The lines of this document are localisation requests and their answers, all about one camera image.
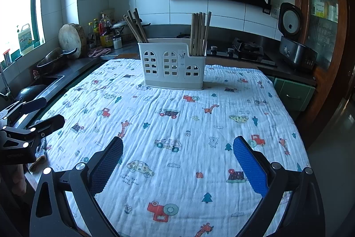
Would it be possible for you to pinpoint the steel pressure cooker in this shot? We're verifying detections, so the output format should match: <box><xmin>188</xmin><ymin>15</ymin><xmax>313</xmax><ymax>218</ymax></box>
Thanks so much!
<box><xmin>112</xmin><ymin>19</ymin><xmax>152</xmax><ymax>42</ymax></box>

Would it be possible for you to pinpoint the bundle of wooden chopsticks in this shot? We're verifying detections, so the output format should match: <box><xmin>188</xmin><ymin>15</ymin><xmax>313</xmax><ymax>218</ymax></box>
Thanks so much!
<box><xmin>123</xmin><ymin>8</ymin><xmax>149</xmax><ymax>44</ymax></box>
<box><xmin>189</xmin><ymin>12</ymin><xmax>213</xmax><ymax>57</ymax></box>

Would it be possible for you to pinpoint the yellow-capped bottle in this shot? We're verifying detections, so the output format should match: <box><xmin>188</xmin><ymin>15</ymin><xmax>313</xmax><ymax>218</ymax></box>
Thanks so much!
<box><xmin>93</xmin><ymin>18</ymin><xmax>101</xmax><ymax>46</ymax></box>

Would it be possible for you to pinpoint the white detergent jug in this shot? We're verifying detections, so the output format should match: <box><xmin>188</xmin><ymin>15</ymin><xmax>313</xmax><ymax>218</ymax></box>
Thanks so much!
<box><xmin>17</xmin><ymin>24</ymin><xmax>34</xmax><ymax>54</ymax></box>

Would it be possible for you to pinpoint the grey checked cloth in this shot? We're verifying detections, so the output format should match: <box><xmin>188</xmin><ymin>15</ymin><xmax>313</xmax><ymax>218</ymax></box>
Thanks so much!
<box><xmin>29</xmin><ymin>140</ymin><xmax>49</xmax><ymax>172</ymax></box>

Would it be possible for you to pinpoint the white seasoning bag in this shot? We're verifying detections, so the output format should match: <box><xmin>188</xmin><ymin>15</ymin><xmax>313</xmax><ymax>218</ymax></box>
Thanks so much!
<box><xmin>101</xmin><ymin>8</ymin><xmax>115</xmax><ymax>22</ymax></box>

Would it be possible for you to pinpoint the black gas stove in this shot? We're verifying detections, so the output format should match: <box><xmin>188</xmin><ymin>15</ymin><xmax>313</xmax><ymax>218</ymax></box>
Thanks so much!
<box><xmin>207</xmin><ymin>37</ymin><xmax>278</xmax><ymax>67</ymax></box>

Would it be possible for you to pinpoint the round wooden cutting board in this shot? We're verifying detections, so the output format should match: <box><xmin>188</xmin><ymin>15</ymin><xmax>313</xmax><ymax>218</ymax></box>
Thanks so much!
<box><xmin>58</xmin><ymin>23</ymin><xmax>86</xmax><ymax>59</ymax></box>

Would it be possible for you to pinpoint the white plastic utensil holder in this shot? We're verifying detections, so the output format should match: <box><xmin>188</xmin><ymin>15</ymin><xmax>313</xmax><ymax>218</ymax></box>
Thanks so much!
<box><xmin>138</xmin><ymin>38</ymin><xmax>207</xmax><ymax>91</ymax></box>

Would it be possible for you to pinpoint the black rice cooker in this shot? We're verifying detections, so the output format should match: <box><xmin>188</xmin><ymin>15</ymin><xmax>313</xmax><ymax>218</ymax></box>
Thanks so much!
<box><xmin>278</xmin><ymin>2</ymin><xmax>318</xmax><ymax>73</ymax></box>

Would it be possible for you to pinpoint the steel faucet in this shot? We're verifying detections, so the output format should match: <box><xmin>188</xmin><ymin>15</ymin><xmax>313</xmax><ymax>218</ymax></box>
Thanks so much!
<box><xmin>0</xmin><ymin>62</ymin><xmax>13</xmax><ymax>101</ymax></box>

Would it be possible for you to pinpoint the slim dark bottle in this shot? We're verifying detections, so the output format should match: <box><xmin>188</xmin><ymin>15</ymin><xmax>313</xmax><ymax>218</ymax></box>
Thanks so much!
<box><xmin>88</xmin><ymin>22</ymin><xmax>95</xmax><ymax>49</ymax></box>

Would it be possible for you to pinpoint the steel wok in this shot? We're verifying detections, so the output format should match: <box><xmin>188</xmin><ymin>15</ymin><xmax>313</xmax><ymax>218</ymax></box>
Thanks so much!
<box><xmin>37</xmin><ymin>48</ymin><xmax>79</xmax><ymax>74</ymax></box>

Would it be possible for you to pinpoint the green base cabinet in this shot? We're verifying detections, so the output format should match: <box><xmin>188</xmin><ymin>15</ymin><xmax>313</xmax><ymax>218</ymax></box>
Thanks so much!
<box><xmin>273</xmin><ymin>77</ymin><xmax>317</xmax><ymax>112</ymax></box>

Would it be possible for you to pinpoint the pink cloth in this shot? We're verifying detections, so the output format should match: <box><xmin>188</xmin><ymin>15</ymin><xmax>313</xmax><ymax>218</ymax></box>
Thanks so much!
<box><xmin>88</xmin><ymin>48</ymin><xmax>112</xmax><ymax>58</ymax></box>

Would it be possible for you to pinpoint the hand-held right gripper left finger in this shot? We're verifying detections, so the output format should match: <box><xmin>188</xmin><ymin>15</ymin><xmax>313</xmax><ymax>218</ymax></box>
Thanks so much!
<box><xmin>29</xmin><ymin>136</ymin><xmax>124</xmax><ymax>237</ymax></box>

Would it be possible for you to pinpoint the printed blanket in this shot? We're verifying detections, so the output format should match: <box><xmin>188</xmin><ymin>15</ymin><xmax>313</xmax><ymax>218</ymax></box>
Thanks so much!
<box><xmin>35</xmin><ymin>58</ymin><xmax>311</xmax><ymax>237</ymax></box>

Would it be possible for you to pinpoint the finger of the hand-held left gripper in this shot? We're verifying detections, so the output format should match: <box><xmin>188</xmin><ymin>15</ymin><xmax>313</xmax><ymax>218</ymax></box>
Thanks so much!
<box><xmin>0</xmin><ymin>97</ymin><xmax>47</xmax><ymax>129</ymax></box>
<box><xmin>0</xmin><ymin>114</ymin><xmax>66</xmax><ymax>150</ymax></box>

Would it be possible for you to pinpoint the black pan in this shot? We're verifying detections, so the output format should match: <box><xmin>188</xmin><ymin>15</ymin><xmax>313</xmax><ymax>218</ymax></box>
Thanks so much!
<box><xmin>18</xmin><ymin>86</ymin><xmax>47</xmax><ymax>104</ymax></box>

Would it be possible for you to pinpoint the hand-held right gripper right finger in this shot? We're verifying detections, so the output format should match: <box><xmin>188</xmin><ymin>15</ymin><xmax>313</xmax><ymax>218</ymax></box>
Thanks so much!
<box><xmin>232</xmin><ymin>135</ymin><xmax>325</xmax><ymax>237</ymax></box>

